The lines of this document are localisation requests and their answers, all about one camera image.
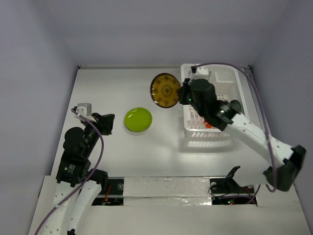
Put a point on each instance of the orange plate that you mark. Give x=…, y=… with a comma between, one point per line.
x=207, y=125

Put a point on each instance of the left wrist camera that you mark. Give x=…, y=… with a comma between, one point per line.
x=82, y=111

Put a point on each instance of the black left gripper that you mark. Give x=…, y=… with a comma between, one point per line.
x=105, y=121

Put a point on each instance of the green plate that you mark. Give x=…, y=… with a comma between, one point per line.
x=138, y=119

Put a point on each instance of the white foil-taped front bar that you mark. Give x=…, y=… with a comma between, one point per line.
x=166, y=191

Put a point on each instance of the dark grey-green plate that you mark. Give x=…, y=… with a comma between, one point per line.
x=236, y=105

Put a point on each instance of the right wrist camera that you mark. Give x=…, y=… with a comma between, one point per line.
x=200, y=72

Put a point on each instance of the beige plate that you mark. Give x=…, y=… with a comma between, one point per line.
x=136, y=132

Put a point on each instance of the yellow patterned brown-rim plate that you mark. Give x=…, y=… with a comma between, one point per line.
x=163, y=90

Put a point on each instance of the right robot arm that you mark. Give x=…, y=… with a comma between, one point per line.
x=285, y=161

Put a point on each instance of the metal rail at right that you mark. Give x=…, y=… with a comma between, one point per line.
x=262, y=120

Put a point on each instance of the white plastic dish rack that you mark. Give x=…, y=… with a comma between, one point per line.
x=227, y=86

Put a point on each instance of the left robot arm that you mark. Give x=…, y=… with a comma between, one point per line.
x=77, y=184

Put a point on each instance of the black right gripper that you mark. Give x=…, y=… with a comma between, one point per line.
x=184, y=90

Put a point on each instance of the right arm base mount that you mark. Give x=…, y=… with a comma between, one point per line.
x=225, y=191

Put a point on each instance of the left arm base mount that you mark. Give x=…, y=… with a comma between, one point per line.
x=112, y=195

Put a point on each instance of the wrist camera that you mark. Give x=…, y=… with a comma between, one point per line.
x=82, y=111
x=200, y=72

